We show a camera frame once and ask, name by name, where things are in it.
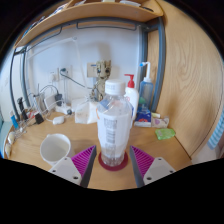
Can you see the white wall socket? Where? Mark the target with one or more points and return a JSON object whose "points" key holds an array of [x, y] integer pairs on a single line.
{"points": [[60, 74]]}

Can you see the blue striped towel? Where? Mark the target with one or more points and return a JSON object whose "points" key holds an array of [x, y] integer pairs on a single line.
{"points": [[217, 131]]}

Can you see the green wipes packet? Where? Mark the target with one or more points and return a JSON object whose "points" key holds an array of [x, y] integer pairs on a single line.
{"points": [[165, 134]]}

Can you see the round cream bun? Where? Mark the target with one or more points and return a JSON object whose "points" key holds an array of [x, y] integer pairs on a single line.
{"points": [[11, 137], [7, 150]]}

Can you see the wooden shelf unit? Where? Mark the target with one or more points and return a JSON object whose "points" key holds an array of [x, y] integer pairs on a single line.
{"points": [[100, 11]]}

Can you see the pink packet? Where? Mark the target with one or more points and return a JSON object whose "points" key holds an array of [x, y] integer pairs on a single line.
{"points": [[160, 121]]}

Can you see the blue packet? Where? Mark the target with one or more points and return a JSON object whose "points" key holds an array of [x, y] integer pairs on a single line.
{"points": [[143, 120]]}

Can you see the white charger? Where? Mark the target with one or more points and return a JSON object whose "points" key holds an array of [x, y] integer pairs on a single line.
{"points": [[58, 120]]}

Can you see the black handheld device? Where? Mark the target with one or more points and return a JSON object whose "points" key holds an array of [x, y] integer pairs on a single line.
{"points": [[22, 108]]}

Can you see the clear blue spray bottle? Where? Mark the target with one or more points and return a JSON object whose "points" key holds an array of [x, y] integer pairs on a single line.
{"points": [[146, 91]]}

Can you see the white red-pump lotion bottle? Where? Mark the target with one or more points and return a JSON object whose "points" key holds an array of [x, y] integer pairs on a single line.
{"points": [[134, 96]]}

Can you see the tree creature figurine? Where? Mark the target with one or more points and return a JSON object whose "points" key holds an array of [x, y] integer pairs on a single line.
{"points": [[101, 76]]}

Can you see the white paper bag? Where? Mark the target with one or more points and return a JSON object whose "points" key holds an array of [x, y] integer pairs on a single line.
{"points": [[86, 112]]}

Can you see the cream plastic cup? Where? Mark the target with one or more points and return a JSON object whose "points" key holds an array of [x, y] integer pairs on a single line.
{"points": [[55, 148]]}

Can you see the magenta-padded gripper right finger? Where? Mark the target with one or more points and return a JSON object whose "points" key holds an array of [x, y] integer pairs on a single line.
{"points": [[153, 165]]}

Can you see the white desk lamp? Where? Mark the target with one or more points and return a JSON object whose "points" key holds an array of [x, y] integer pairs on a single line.
{"points": [[80, 66]]}

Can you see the clear plastic water bottle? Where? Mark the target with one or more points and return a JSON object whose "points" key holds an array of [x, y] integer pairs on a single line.
{"points": [[114, 130]]}

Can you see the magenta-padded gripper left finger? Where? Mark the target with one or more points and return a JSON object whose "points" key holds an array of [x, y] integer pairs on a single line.
{"points": [[71, 166]]}

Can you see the flat round red coaster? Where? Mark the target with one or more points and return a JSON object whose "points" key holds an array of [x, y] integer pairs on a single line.
{"points": [[113, 167]]}

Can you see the grey metal desk frame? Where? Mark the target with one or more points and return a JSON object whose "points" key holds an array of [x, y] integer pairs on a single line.
{"points": [[161, 66]]}

